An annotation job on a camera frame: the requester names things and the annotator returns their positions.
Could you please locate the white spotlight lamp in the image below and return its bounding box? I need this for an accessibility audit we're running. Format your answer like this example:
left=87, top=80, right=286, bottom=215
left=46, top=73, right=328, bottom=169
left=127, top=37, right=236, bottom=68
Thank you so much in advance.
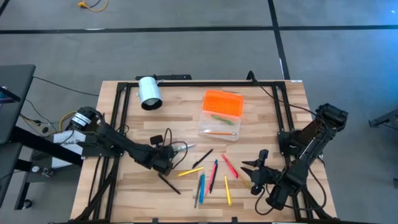
left=137, top=76, right=164, bottom=111

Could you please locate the yellow floor cable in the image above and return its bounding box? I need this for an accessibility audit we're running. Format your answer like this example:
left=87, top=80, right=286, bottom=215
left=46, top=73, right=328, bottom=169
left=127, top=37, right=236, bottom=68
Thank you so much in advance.
left=77, top=0, right=110, bottom=13

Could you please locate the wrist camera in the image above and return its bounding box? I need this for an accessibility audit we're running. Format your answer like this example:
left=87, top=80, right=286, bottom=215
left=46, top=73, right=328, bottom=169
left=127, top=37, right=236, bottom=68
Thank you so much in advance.
left=149, top=134, right=164, bottom=146
left=259, top=149, right=269, bottom=167

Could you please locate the black pen with clip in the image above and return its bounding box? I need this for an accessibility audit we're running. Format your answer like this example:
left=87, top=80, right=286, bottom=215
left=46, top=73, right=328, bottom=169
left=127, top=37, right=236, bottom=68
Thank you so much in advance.
left=192, top=148, right=215, bottom=169

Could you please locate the orange pencil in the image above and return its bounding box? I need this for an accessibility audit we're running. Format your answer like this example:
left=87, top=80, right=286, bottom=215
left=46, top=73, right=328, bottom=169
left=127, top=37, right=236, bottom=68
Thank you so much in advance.
left=201, top=130, right=238, bottom=137

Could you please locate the slim dark pencil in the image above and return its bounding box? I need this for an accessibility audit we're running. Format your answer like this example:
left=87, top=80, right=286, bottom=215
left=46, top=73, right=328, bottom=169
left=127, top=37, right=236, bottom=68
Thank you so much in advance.
left=157, top=174, right=182, bottom=195

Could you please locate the yellow coiled cable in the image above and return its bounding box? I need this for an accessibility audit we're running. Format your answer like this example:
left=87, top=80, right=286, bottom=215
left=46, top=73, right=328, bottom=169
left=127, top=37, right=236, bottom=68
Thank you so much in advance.
left=58, top=110, right=78, bottom=132

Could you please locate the black power cable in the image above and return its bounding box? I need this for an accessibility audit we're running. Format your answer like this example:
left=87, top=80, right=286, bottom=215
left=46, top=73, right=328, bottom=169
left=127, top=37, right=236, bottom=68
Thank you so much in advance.
left=247, top=70, right=315, bottom=114

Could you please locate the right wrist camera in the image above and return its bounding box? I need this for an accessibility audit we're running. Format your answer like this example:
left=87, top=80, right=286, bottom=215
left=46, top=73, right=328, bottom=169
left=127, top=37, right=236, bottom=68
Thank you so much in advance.
left=259, top=149, right=269, bottom=167

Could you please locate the black metal stand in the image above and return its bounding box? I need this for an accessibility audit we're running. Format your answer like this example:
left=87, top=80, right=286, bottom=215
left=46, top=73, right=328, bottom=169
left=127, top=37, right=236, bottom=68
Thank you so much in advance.
left=368, top=108, right=398, bottom=129

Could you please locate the grey pen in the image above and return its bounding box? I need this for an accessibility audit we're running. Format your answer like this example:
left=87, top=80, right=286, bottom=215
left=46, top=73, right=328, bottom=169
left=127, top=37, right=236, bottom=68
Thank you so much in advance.
left=194, top=177, right=203, bottom=209

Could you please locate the thin yellow pencil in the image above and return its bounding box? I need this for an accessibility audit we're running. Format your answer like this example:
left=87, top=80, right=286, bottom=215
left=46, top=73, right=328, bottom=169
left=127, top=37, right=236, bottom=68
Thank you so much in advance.
left=231, top=161, right=252, bottom=189

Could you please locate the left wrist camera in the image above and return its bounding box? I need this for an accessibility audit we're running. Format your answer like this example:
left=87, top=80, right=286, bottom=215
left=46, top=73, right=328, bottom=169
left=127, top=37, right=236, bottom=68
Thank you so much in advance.
left=149, top=134, right=164, bottom=146

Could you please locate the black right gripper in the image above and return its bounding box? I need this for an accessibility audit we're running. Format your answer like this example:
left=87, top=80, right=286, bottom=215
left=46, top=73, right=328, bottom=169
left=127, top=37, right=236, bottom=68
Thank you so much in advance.
left=241, top=159, right=282, bottom=196

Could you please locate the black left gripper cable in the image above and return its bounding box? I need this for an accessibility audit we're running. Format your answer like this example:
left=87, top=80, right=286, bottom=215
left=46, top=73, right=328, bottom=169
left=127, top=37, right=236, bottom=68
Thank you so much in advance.
left=163, top=127, right=189, bottom=170

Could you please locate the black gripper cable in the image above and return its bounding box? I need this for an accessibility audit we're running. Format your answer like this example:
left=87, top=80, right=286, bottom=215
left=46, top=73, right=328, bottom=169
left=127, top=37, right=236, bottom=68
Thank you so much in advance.
left=163, top=127, right=189, bottom=170
left=254, top=186, right=281, bottom=217

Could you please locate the yellow pen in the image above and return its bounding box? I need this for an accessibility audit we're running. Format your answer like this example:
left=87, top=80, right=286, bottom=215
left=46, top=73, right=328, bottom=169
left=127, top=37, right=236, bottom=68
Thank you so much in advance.
left=224, top=175, right=233, bottom=207
left=177, top=166, right=205, bottom=177

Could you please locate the black desk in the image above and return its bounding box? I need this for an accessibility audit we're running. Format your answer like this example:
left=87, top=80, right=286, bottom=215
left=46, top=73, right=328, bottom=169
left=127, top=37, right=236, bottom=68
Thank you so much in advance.
left=0, top=64, right=85, bottom=208

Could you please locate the clear box with orange lid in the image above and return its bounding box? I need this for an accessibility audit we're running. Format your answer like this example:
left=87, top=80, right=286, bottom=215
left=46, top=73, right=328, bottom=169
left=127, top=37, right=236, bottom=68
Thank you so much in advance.
left=198, top=90, right=245, bottom=142

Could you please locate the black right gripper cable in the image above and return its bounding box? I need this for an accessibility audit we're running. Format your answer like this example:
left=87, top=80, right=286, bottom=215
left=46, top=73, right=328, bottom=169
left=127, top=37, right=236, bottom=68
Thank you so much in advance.
left=254, top=186, right=281, bottom=217

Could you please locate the blue multicolour pen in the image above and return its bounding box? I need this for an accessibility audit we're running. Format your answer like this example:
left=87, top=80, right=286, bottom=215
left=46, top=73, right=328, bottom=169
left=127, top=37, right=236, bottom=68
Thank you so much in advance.
left=174, top=142, right=197, bottom=152
left=198, top=173, right=206, bottom=205

